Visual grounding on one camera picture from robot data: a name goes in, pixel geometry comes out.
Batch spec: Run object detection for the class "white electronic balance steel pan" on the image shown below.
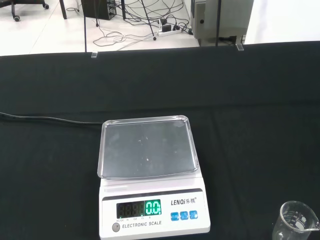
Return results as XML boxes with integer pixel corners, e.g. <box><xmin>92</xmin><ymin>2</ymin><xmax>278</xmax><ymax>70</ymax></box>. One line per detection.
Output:
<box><xmin>96</xmin><ymin>114</ymin><xmax>211</xmax><ymax>240</ymax></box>

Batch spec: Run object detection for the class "white power strip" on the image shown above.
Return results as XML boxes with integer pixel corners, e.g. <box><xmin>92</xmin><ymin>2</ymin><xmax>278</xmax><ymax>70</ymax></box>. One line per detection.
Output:
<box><xmin>157</xmin><ymin>29</ymin><xmax>182</xmax><ymax>38</ymax></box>

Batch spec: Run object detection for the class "black tripod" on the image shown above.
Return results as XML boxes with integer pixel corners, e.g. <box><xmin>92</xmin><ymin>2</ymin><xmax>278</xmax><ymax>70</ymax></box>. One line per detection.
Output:
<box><xmin>140</xmin><ymin>0</ymin><xmax>158</xmax><ymax>41</ymax></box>

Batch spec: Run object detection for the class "thin black upright rod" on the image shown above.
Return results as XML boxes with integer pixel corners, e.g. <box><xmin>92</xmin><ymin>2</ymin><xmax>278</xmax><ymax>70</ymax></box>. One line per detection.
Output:
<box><xmin>84</xmin><ymin>0</ymin><xmax>88</xmax><ymax>54</ymax></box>
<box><xmin>215</xmin><ymin>0</ymin><xmax>222</xmax><ymax>47</ymax></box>

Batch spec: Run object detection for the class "black bench cloth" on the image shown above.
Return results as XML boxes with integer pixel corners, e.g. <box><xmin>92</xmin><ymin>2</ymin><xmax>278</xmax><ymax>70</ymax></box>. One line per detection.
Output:
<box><xmin>0</xmin><ymin>41</ymin><xmax>320</xmax><ymax>240</ymax></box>

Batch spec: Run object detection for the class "grey metal cabinet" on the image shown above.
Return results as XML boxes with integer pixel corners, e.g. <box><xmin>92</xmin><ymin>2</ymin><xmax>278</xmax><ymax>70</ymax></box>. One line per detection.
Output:
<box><xmin>191</xmin><ymin>0</ymin><xmax>255</xmax><ymax>47</ymax></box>

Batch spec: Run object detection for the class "black computer tower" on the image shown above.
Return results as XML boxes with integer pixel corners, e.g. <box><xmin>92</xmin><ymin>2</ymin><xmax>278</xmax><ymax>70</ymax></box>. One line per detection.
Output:
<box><xmin>81</xmin><ymin>0</ymin><xmax>117</xmax><ymax>22</ymax></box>

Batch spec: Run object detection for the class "black office chair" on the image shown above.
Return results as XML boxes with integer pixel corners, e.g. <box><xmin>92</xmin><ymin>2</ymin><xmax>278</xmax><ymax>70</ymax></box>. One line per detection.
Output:
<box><xmin>0</xmin><ymin>0</ymin><xmax>50</xmax><ymax>22</ymax></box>

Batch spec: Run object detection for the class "white floor cable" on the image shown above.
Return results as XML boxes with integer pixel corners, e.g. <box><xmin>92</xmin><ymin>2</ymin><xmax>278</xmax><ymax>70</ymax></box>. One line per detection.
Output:
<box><xmin>93</xmin><ymin>21</ymin><xmax>161</xmax><ymax>48</ymax></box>

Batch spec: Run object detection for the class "black balance power cable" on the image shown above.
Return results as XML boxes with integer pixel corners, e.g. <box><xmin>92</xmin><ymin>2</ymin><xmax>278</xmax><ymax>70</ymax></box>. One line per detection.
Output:
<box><xmin>0</xmin><ymin>112</ymin><xmax>105</xmax><ymax>126</ymax></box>

